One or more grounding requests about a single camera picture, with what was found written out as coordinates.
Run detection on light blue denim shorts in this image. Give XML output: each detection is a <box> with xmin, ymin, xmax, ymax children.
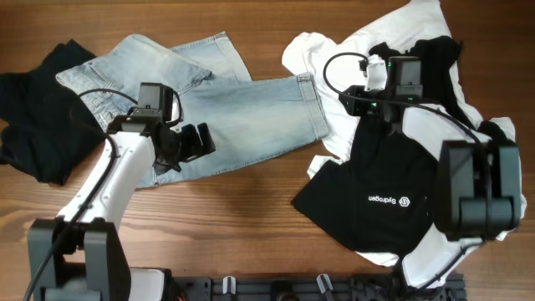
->
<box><xmin>56</xmin><ymin>33</ymin><xmax>329</xmax><ymax>188</ymax></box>

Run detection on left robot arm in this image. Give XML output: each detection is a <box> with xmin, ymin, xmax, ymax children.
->
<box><xmin>24</xmin><ymin>83</ymin><xmax>216</xmax><ymax>300</ymax></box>

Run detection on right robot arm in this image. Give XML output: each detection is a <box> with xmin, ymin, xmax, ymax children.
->
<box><xmin>339</xmin><ymin>56</ymin><xmax>522</xmax><ymax>293</ymax></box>

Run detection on black t-shirt with logo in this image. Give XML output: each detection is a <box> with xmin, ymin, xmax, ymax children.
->
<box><xmin>293</xmin><ymin>36</ymin><xmax>515</xmax><ymax>256</ymax></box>

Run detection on folded black garment left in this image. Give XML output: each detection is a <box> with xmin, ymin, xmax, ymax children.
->
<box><xmin>1</xmin><ymin>40</ymin><xmax>104</xmax><ymax>186</ymax></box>

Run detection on right black cable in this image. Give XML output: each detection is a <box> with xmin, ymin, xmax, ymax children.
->
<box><xmin>323</xmin><ymin>52</ymin><xmax>490</xmax><ymax>289</ymax></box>

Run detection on black cable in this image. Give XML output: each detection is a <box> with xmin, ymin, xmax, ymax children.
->
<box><xmin>23</xmin><ymin>88</ymin><xmax>139</xmax><ymax>301</ymax></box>
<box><xmin>323</xmin><ymin>52</ymin><xmax>490</xmax><ymax>289</ymax></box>

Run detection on left black cable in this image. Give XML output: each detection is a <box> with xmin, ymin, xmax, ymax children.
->
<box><xmin>23</xmin><ymin>88</ymin><xmax>139</xmax><ymax>301</ymax></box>

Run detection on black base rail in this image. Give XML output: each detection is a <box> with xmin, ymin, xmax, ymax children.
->
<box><xmin>175</xmin><ymin>273</ymin><xmax>467</xmax><ymax>301</ymax></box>

